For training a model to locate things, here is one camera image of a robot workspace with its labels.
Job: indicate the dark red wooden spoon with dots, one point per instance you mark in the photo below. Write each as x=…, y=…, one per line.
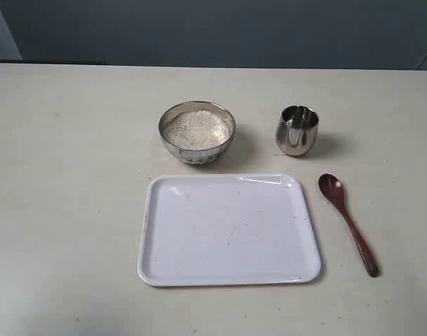
x=333, y=190

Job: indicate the steel bowl of rice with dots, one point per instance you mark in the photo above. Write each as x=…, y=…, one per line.
x=197, y=132

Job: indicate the steel cup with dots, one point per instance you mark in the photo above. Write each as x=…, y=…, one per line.
x=297, y=130

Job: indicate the white plastic tray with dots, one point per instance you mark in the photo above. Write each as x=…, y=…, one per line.
x=227, y=230

